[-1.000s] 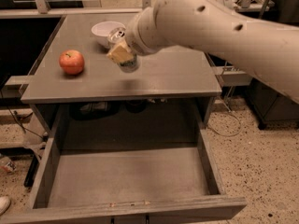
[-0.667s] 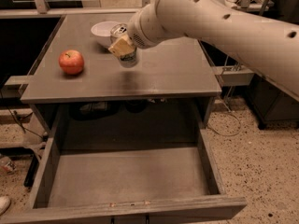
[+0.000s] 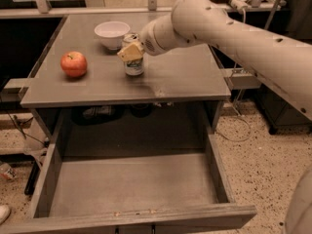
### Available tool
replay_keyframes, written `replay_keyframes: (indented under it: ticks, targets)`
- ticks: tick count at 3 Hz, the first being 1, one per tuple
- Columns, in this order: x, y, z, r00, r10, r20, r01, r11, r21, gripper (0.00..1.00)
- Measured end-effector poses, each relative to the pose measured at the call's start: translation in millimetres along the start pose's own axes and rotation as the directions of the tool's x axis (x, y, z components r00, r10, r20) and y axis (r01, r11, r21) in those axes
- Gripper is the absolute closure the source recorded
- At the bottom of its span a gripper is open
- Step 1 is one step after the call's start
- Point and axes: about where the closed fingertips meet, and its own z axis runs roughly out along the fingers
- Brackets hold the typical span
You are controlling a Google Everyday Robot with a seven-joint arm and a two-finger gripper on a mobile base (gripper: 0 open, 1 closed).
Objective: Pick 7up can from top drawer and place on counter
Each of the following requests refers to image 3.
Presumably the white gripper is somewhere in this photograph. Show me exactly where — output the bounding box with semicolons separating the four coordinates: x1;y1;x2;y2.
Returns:
117;15;188;62

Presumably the silver 7up soda can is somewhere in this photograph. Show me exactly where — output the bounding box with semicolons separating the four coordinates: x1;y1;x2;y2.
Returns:
122;33;143;76

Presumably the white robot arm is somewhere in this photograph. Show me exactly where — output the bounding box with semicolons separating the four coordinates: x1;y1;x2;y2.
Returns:
118;0;312;120

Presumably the grey counter cabinet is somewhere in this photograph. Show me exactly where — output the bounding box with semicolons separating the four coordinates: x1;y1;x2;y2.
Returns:
19;12;232;138

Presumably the open grey drawer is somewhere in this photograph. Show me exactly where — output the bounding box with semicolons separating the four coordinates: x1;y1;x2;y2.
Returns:
0;109;258;234

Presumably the white ceramic bowl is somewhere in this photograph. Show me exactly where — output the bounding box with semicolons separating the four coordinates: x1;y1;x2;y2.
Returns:
95;21;131;50

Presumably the red apple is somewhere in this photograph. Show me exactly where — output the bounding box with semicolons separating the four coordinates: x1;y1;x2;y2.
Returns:
60;51;88;78

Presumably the metal diagonal rod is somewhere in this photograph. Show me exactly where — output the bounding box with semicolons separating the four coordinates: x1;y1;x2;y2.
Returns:
263;0;289;31

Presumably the dark cabinet right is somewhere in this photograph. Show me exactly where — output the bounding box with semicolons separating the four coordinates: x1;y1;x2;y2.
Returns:
255;0;312;135

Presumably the plastic bottle on floor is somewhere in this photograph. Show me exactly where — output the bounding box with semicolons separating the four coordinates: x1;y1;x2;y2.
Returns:
0;162;17;180

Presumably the white shoe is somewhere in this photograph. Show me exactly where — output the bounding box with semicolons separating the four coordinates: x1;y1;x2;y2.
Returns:
0;205;11;225

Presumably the grey bracket block right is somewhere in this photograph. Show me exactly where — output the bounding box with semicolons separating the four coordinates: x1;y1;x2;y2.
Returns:
223;68;261;90

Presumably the white power cable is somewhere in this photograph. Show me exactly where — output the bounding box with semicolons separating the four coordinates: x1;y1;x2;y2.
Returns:
216;7;253;143

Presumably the black cable left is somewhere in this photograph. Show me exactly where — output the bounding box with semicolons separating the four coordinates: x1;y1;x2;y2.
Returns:
0;93;48;146

